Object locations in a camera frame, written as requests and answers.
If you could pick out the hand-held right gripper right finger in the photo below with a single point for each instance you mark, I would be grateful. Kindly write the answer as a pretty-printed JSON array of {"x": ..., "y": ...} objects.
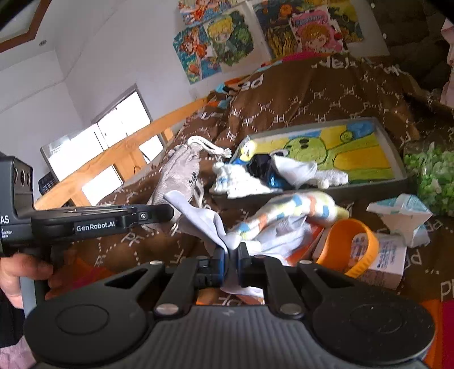
[{"x": 243, "y": 264}]

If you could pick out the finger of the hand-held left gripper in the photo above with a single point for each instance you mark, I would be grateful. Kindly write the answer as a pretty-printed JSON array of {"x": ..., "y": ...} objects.
[{"x": 152, "y": 214}]

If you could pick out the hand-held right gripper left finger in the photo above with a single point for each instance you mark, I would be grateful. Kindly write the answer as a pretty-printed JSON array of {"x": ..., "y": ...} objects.
[{"x": 219, "y": 264}]

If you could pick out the light grey sock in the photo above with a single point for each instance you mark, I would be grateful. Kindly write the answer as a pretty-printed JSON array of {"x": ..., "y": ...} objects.
[{"x": 202, "y": 220}]

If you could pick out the striped pastel sock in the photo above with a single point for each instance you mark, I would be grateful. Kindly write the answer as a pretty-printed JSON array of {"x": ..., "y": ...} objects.
[{"x": 294, "y": 209}]

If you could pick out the white gauze cloth blue print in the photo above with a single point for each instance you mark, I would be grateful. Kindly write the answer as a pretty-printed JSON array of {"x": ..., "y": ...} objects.
[{"x": 241, "y": 179}]

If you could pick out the dark blue sock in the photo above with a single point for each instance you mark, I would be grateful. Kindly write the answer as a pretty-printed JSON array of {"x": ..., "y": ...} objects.
[{"x": 264, "y": 170}]

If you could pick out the grey box with painted bottom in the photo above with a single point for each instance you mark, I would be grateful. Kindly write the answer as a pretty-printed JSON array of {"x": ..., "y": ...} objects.
[{"x": 361, "y": 156}]

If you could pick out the person's left hand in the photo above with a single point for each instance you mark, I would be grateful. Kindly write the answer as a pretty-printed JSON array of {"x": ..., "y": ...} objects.
[{"x": 17, "y": 269}]

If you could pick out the black plastic basket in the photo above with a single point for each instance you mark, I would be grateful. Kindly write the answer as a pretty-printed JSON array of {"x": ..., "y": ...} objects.
[{"x": 48, "y": 182}]

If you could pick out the orange and white medicine box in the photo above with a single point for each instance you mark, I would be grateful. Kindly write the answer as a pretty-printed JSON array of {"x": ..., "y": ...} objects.
[{"x": 314, "y": 241}]

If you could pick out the window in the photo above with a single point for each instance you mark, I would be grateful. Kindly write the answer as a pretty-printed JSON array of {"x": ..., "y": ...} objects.
[{"x": 117, "y": 124}]

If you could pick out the pink fleece garment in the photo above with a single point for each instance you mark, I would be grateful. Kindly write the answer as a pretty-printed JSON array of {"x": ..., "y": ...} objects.
[{"x": 10, "y": 354}]

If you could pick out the white and blue medicine box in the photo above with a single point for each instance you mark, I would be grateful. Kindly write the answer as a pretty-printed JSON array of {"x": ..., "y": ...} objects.
[{"x": 388, "y": 259}]

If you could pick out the crumpled white and blue carton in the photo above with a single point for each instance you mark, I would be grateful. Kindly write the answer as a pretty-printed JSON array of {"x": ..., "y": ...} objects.
[{"x": 400, "y": 216}]

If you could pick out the brown printed blanket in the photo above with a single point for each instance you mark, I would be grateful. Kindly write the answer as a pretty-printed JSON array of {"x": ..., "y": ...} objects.
[{"x": 301, "y": 99}]

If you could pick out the bag of green pellets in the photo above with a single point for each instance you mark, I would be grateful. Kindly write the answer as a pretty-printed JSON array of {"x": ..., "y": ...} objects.
[{"x": 431, "y": 174}]

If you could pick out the brown quilted jacket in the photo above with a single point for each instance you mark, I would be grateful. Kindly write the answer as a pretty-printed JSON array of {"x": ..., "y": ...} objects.
[{"x": 408, "y": 35}]

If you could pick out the pink cloth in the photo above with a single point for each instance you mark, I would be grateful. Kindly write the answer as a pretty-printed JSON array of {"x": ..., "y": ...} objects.
[{"x": 448, "y": 53}]

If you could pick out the wooden bed rail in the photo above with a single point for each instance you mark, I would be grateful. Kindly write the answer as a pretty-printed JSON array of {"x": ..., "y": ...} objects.
[{"x": 124, "y": 149}]

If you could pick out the orange fish girl wall poster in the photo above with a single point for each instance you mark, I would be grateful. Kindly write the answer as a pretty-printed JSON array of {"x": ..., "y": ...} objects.
[{"x": 193, "y": 53}]

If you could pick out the blond boy green wall poster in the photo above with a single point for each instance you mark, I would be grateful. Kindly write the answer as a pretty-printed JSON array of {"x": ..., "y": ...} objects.
[{"x": 230, "y": 39}]

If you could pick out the orange-haired girl wall poster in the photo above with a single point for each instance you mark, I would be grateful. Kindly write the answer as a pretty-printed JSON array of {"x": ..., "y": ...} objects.
[{"x": 198, "y": 9}]

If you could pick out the dark swirly wall poster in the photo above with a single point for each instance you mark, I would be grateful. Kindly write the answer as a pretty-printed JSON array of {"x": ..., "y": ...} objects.
[{"x": 273, "y": 32}]

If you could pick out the pink blond child wall poster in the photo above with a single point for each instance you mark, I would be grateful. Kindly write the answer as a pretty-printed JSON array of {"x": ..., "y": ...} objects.
[{"x": 315, "y": 33}]

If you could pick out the black and yellow wall poster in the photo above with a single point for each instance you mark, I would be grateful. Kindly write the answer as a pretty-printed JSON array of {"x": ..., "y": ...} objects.
[{"x": 351, "y": 26}]

